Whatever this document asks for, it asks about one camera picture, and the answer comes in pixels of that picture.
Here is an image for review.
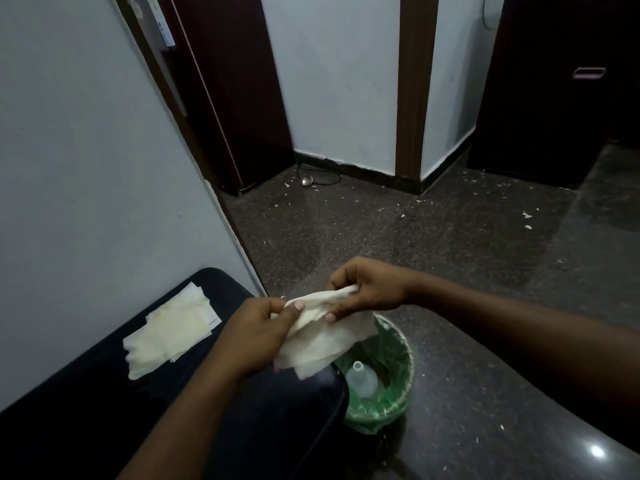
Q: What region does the person's right hand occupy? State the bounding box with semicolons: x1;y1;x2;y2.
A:
323;256;417;323

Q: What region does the person's left hand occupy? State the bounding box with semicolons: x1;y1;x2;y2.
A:
212;296;306;381

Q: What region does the white paper wipe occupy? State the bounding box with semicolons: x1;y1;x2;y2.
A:
271;284;380;381

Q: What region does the person's right forearm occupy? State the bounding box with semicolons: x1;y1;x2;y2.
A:
407;272;640;453

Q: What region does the small translucent plastic bottle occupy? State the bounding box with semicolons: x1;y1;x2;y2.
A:
345;360;379;399

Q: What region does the green lined waste bin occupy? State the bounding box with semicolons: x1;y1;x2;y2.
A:
331;313;416;435

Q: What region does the stained cream paper wipe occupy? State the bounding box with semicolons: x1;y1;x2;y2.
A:
122;297;212;381

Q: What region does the black floor cable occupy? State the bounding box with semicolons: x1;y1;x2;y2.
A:
295;162;344;188

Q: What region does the brown wooden door frame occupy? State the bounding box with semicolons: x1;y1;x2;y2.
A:
112;0;267;298
395;0;440;185

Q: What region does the dark wooden door with handle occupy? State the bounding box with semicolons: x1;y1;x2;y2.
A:
466;0;640;191

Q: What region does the thin hanging wall cable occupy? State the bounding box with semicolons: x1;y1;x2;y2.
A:
481;0;502;32

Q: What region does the white wall switch panel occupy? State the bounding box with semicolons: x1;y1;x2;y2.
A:
142;0;177;49

